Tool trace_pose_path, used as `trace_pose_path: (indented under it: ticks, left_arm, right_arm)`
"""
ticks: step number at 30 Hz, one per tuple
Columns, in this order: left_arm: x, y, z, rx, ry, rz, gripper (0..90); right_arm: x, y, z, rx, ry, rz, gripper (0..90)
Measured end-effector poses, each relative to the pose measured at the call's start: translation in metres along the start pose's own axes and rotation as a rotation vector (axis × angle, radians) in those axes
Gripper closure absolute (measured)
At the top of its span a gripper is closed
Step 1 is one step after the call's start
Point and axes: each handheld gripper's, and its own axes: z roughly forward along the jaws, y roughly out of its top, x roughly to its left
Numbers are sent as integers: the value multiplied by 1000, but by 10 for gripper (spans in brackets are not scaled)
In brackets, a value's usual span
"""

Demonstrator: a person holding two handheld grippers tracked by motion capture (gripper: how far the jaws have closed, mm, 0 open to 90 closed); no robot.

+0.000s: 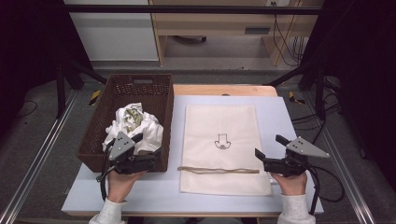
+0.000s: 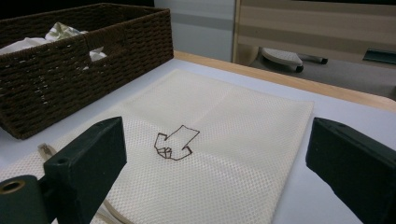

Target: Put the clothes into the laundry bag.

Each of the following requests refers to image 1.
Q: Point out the aluminium floor rail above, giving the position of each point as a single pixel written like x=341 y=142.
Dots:
x=342 y=174
x=40 y=146

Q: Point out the pale blue table mat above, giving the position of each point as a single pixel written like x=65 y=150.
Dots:
x=177 y=193

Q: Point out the black metal crossbar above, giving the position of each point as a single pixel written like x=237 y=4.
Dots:
x=186 y=9

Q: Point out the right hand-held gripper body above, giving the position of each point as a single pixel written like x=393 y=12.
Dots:
x=292 y=165

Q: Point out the brown wicker basket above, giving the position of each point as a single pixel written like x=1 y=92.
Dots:
x=102 y=124

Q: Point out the white cabinet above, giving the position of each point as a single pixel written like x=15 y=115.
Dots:
x=118 y=37

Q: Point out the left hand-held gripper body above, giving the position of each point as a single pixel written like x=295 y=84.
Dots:
x=122 y=146

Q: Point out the person's right hand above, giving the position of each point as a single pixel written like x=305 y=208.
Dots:
x=292 y=185

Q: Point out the person's left hand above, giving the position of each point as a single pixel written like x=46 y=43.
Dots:
x=120 y=185

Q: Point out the wooden desk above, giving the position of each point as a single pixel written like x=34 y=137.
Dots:
x=211 y=25

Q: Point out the yellow and black tape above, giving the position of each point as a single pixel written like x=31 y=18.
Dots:
x=294 y=98
x=95 y=97

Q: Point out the white garment with green print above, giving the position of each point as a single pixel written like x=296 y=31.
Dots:
x=149 y=127

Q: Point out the black metal stand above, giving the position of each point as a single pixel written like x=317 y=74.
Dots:
x=60 y=90
x=319 y=93

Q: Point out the cream mesh laundry bag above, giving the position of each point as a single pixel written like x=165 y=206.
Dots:
x=218 y=121

